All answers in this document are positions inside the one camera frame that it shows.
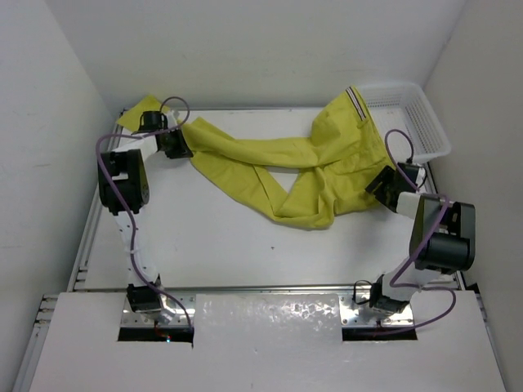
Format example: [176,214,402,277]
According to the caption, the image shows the yellow trousers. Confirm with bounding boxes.
[114,86,400,231]

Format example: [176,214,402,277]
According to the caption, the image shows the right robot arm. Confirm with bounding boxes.
[352,163,476,315]

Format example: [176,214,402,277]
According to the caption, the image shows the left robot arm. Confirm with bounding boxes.
[95,110,193,327]

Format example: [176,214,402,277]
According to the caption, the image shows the white plastic basket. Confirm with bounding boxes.
[358,82,451,164]

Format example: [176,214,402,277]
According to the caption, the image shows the white front cover panel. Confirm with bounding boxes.
[31,292,504,391]

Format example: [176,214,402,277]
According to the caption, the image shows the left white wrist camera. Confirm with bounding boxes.
[163,109,181,129]

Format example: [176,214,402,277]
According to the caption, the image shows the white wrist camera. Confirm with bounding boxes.
[404,163,427,192]
[163,109,181,129]

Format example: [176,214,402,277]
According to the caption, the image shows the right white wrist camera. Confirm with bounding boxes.
[404,163,427,192]

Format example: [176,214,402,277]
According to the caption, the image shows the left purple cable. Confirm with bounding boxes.
[94,96,193,332]

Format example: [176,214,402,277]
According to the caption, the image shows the aluminium table frame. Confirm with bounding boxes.
[11,107,503,392]

